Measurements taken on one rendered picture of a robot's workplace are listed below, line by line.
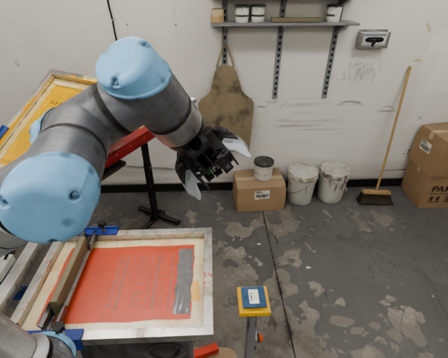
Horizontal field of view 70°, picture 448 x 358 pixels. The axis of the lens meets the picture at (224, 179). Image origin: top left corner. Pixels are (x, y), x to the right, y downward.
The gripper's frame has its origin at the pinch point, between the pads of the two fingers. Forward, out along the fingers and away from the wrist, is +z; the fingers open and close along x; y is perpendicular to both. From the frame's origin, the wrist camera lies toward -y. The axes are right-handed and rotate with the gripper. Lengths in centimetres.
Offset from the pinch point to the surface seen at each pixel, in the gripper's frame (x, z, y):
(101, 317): -74, 58, -19
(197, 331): -45, 64, 9
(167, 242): -44, 86, -40
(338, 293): 8, 221, 21
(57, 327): -80, 41, -18
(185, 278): -43, 77, -15
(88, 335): -77, 50, -12
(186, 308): -47, 71, -3
